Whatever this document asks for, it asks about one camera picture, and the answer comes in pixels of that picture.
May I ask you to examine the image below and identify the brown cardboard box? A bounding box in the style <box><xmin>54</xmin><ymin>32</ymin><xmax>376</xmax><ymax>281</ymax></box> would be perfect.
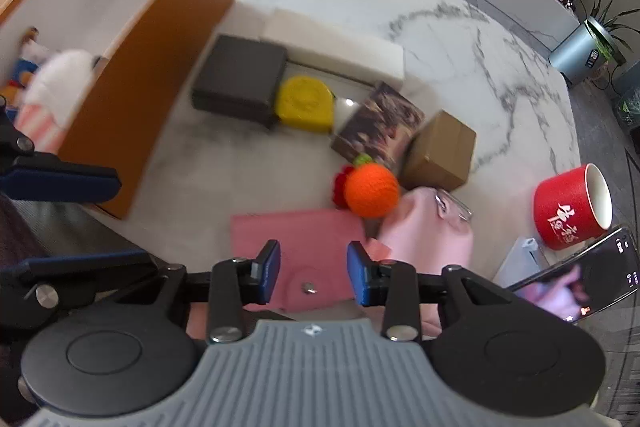
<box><xmin>398</xmin><ymin>109</ymin><xmax>477</xmax><ymax>192</ymax></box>

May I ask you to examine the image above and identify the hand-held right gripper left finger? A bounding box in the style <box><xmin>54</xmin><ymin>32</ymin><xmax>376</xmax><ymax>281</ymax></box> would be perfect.
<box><xmin>102</xmin><ymin>239</ymin><xmax>282</xmax><ymax>345</ymax></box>

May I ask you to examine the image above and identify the dark grey box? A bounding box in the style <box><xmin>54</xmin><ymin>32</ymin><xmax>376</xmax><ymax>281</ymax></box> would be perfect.
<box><xmin>191</xmin><ymin>34</ymin><xmax>289</xmax><ymax>130</ymax></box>

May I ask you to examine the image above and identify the silver carabiner clip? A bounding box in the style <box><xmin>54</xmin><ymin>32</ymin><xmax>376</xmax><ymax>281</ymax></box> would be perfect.
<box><xmin>434</xmin><ymin>189</ymin><xmax>473</xmax><ymax>223</ymax></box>

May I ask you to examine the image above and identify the pink striped packet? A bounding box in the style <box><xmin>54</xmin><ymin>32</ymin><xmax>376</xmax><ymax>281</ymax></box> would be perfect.
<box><xmin>15</xmin><ymin>104</ymin><xmax>71</xmax><ymax>155</ymax></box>

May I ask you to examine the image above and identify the pink snap wallet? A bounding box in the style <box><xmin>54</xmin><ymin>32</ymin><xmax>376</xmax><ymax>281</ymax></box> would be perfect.
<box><xmin>230</xmin><ymin>208</ymin><xmax>393</xmax><ymax>313</ymax></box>

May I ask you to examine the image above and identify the white soft object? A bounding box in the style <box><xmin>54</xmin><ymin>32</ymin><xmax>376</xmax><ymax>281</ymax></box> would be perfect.
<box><xmin>22</xmin><ymin>49</ymin><xmax>103</xmax><ymax>128</ymax></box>

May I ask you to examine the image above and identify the pink cloth pouch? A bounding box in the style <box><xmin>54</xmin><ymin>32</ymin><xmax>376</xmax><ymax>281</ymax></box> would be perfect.
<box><xmin>375</xmin><ymin>187</ymin><xmax>475</xmax><ymax>340</ymax></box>

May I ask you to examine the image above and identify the yellow tape measure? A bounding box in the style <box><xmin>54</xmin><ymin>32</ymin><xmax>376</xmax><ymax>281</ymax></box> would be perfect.
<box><xmin>274</xmin><ymin>76</ymin><xmax>335</xmax><ymax>136</ymax></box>

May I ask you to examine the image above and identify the green potted plant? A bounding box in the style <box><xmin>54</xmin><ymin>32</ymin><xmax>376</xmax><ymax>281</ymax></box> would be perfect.
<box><xmin>575</xmin><ymin>0</ymin><xmax>640</xmax><ymax>68</ymax></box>

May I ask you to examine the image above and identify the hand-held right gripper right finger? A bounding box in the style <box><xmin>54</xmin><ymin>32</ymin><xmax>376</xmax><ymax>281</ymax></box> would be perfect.
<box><xmin>346</xmin><ymin>241</ymin><xmax>521</xmax><ymax>343</ymax></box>

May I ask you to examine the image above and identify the orange storage box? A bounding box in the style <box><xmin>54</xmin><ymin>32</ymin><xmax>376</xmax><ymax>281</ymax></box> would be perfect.
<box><xmin>0</xmin><ymin>0</ymin><xmax>240</xmax><ymax>220</ymax></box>

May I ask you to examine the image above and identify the brown floral printed box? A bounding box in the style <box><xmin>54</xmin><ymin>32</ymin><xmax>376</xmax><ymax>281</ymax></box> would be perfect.
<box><xmin>331</xmin><ymin>81</ymin><xmax>426</xmax><ymax>172</ymax></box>

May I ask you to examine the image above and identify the long white case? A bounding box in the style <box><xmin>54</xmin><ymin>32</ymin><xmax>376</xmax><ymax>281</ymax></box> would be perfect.
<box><xmin>260</xmin><ymin>8</ymin><xmax>405</xmax><ymax>88</ymax></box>

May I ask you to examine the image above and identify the white charger box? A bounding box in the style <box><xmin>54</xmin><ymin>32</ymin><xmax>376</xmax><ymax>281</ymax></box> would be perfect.
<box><xmin>492</xmin><ymin>236</ymin><xmax>545</xmax><ymax>290</ymax></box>

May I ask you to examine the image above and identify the dark fleece garment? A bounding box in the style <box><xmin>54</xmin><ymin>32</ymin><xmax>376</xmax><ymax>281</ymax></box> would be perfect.
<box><xmin>0</xmin><ymin>197</ymin><xmax>66</xmax><ymax>268</ymax></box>

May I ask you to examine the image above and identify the dark bin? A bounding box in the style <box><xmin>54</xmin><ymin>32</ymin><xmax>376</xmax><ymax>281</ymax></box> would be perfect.
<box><xmin>612</xmin><ymin>59</ymin><xmax>640</xmax><ymax>132</ymax></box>

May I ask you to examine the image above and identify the black smartphone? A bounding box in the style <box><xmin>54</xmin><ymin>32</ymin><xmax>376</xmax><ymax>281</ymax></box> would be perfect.
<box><xmin>505</xmin><ymin>224</ymin><xmax>640</xmax><ymax>324</ymax></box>

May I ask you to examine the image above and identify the crocheted orange toy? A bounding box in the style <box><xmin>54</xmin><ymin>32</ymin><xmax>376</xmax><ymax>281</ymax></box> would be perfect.
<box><xmin>331</xmin><ymin>153</ymin><xmax>401</xmax><ymax>220</ymax></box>

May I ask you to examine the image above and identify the red cup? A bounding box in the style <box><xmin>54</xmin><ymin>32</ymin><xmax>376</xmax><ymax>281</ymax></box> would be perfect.
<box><xmin>532</xmin><ymin>163</ymin><xmax>613</xmax><ymax>252</ymax></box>

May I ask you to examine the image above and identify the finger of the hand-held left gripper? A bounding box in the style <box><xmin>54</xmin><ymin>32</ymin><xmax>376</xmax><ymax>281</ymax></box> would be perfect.
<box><xmin>0</xmin><ymin>107</ymin><xmax>122</xmax><ymax>206</ymax></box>
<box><xmin>0</xmin><ymin>251</ymin><xmax>168</xmax><ymax>333</ymax></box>

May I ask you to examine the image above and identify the small doll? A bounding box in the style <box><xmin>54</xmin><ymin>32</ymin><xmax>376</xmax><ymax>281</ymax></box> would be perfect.
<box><xmin>0</xmin><ymin>27</ymin><xmax>43</xmax><ymax>108</ymax></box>

